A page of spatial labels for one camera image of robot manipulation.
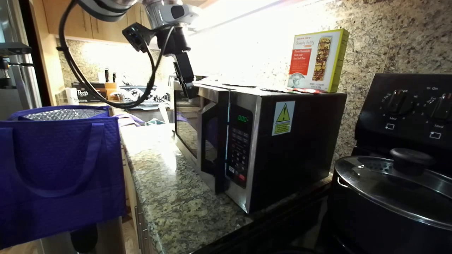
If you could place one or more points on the black coffee box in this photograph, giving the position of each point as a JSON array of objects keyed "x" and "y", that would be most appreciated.
[{"x": 86, "y": 93}]

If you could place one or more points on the black cooking pot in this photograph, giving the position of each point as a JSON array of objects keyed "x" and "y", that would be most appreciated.
[{"x": 367, "y": 225}]

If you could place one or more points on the wooden knife block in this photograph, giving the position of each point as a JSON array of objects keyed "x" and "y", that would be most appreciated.
[{"x": 111, "y": 90}]

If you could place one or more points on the white cup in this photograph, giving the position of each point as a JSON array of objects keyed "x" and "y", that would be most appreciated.
[{"x": 72, "y": 96}]

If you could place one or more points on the stainless refrigerator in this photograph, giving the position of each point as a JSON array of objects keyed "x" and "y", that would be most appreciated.
[{"x": 17, "y": 21}]

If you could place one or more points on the snack bar box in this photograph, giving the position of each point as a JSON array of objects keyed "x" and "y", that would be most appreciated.
[{"x": 317, "y": 60}]

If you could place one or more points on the microwave door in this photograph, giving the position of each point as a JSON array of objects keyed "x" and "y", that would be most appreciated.
[{"x": 200, "y": 141}]

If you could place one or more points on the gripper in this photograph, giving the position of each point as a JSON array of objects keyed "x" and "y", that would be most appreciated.
[{"x": 178, "y": 40}]

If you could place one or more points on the wooden wall cabinets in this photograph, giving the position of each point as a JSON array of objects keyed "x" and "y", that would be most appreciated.
[{"x": 77, "y": 21}]

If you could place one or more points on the red snack wrapper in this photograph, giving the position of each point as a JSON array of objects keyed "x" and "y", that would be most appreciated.
[{"x": 307, "y": 90}]

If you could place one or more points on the purple tote bag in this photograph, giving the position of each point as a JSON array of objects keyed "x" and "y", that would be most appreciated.
[{"x": 53, "y": 176}]

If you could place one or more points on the black stove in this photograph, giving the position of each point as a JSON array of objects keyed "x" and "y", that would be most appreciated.
[{"x": 374, "y": 113}]

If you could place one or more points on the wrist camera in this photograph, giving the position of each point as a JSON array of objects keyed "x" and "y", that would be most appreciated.
[{"x": 136, "y": 35}]

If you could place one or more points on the purple cloth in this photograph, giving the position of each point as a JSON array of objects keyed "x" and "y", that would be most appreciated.
[{"x": 129, "y": 120}]

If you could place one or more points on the stainless and black microwave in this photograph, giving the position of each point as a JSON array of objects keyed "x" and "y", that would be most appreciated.
[{"x": 300, "y": 141}]

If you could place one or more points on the stove knob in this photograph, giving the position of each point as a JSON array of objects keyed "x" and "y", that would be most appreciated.
[
  {"x": 442, "y": 106},
  {"x": 398, "y": 102}
]

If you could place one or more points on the glass pot lid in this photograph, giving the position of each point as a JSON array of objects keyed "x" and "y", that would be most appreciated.
[{"x": 381, "y": 183}]

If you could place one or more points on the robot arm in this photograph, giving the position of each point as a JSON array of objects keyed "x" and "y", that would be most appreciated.
[{"x": 106, "y": 8}]

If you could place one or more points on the teal cloth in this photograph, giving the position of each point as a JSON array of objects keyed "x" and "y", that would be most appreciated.
[{"x": 154, "y": 122}]

